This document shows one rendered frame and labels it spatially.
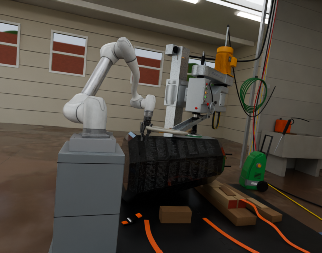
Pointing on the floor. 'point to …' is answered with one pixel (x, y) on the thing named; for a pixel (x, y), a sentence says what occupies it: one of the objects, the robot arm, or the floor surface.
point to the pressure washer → (255, 169)
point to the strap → (222, 234)
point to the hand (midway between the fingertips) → (144, 137)
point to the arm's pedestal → (87, 201)
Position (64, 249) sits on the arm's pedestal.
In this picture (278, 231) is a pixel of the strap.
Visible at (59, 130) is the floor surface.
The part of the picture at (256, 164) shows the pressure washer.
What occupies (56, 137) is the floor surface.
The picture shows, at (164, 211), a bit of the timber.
